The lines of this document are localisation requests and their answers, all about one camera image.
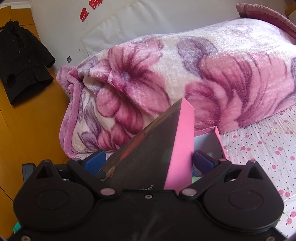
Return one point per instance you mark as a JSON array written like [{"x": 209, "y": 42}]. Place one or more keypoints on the dark pink-edged box lid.
[{"x": 148, "y": 150}]

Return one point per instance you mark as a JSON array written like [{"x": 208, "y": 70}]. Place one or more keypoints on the metal wall hook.
[{"x": 68, "y": 59}]

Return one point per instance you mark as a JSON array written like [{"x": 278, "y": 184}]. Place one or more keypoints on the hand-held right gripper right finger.
[{"x": 205, "y": 162}]

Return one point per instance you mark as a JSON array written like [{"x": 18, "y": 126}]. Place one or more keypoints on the pink floral blanket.
[{"x": 208, "y": 69}]

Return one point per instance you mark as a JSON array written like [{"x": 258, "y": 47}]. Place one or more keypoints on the white pillow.
[{"x": 129, "y": 25}]

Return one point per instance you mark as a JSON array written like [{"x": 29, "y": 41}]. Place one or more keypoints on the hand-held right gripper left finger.
[{"x": 94, "y": 162}]

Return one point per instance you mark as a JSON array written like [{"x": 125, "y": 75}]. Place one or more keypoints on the pink cardboard box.
[{"x": 205, "y": 143}]

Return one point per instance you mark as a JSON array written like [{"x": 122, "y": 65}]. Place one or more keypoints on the red wall decal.
[
  {"x": 96, "y": 3},
  {"x": 84, "y": 14}
]

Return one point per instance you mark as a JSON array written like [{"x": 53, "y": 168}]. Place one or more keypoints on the black jacket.
[{"x": 23, "y": 69}]

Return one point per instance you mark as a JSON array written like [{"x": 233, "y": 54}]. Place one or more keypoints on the white wood-trimmed bed board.
[{"x": 291, "y": 7}]

